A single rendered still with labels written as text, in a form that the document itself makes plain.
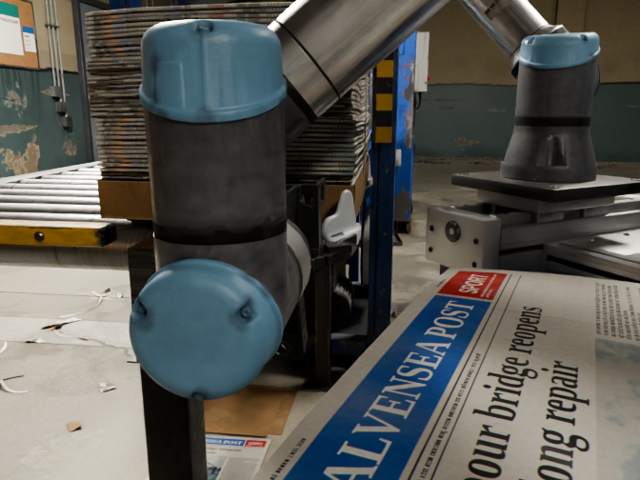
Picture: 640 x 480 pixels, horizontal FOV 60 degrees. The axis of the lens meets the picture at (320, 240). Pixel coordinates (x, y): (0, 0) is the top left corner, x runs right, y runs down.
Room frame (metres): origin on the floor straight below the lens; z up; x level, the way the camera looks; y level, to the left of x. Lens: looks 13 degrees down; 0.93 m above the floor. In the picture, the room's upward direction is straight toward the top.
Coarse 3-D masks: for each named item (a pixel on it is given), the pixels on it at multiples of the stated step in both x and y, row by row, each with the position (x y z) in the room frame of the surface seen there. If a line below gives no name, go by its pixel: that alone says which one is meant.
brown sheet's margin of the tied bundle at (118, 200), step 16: (112, 192) 0.61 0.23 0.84; (128, 192) 0.61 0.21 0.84; (144, 192) 0.60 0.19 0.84; (320, 192) 0.58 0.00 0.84; (336, 192) 0.58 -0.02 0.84; (352, 192) 0.58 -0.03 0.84; (112, 208) 0.61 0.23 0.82; (128, 208) 0.61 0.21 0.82; (144, 208) 0.60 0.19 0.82; (336, 208) 0.58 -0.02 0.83
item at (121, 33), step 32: (96, 32) 0.62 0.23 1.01; (128, 32) 0.61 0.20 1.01; (96, 64) 0.61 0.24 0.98; (128, 64) 0.61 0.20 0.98; (96, 96) 0.61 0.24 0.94; (128, 96) 0.60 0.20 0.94; (352, 96) 0.59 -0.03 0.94; (128, 128) 0.61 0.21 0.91; (320, 128) 0.58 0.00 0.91; (352, 128) 0.58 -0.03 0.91; (128, 160) 0.60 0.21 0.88; (288, 160) 0.59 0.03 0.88; (320, 160) 0.58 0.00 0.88; (352, 160) 0.57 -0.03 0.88
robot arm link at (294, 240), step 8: (288, 224) 0.40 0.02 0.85; (288, 232) 0.38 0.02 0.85; (296, 232) 0.39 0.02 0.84; (288, 240) 0.37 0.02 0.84; (296, 240) 0.38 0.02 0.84; (296, 248) 0.37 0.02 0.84; (304, 248) 0.39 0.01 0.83; (296, 256) 0.36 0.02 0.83; (304, 256) 0.38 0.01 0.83; (304, 264) 0.37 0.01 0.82; (304, 272) 0.36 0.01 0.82; (304, 280) 0.36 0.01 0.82; (304, 288) 0.37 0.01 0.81; (296, 304) 0.36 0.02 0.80
